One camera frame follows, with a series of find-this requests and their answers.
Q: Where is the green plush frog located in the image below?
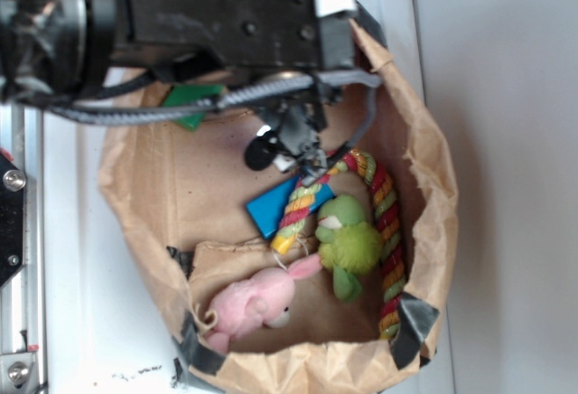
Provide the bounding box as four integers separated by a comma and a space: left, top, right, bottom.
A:
315, 194, 381, 302

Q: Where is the pink plush bunny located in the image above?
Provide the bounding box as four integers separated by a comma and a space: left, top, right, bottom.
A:
206, 254, 322, 353

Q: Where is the aluminium frame rail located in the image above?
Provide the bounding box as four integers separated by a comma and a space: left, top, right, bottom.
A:
1, 105, 49, 393

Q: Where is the black metal bracket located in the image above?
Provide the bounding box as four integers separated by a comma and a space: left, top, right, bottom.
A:
0, 148, 27, 287

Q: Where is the brown paper bag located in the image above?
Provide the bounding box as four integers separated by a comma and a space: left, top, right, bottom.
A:
99, 27, 458, 393

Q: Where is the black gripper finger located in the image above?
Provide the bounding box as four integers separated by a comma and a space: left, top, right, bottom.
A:
244, 98, 329, 186

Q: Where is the green wooden block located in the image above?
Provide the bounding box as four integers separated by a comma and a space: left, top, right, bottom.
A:
162, 85, 225, 132

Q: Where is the silver corner bracket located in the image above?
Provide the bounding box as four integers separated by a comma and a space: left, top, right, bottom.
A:
1, 352, 37, 394

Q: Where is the blue wooden block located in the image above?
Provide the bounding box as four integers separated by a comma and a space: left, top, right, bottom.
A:
246, 176, 335, 239

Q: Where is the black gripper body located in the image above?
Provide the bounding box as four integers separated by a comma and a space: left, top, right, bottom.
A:
111, 0, 355, 85

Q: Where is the multicolour rope toy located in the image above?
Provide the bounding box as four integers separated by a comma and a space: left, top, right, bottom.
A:
271, 148, 406, 340

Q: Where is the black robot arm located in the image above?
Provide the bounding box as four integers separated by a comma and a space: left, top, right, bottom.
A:
1, 0, 357, 184

